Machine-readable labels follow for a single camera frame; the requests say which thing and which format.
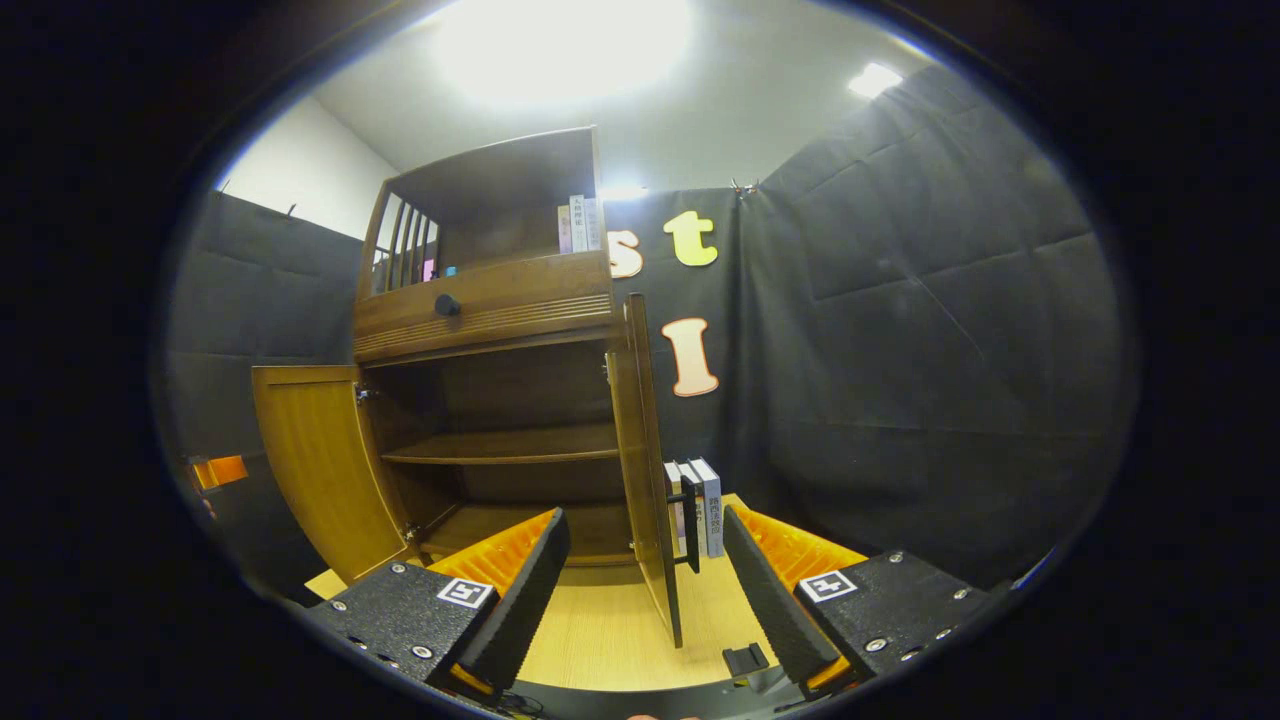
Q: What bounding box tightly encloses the black door handle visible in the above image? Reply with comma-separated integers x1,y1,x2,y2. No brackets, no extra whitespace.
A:
668,470,701,574

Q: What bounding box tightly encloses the wooden inner cabinet shelf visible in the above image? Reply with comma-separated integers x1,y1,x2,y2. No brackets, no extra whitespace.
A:
380,422,621,466

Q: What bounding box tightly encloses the wooden double-door shoe cabinet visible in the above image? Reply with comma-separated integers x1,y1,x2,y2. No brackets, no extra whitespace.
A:
250,125,701,649

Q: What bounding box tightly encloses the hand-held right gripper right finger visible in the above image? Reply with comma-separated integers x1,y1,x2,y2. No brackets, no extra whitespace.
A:
722,504,1001,701

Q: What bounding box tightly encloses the small ceiling light panel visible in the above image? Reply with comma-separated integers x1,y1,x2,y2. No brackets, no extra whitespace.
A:
848,62,904,99

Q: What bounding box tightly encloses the black backdrop cloth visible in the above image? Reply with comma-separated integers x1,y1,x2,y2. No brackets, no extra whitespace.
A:
165,65,1136,601

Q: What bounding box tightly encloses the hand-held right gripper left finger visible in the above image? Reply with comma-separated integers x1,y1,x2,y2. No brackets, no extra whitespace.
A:
305,507,572,701

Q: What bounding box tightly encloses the large ceiling light panel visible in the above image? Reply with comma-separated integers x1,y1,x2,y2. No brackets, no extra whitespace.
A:
430,0,696,106

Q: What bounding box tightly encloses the wooden cabinet door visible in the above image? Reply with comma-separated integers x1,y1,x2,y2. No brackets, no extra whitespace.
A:
605,292,701,649
250,364,421,586

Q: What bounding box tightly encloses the grey-spined leaning book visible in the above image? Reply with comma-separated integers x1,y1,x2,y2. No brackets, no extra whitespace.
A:
692,458,724,559

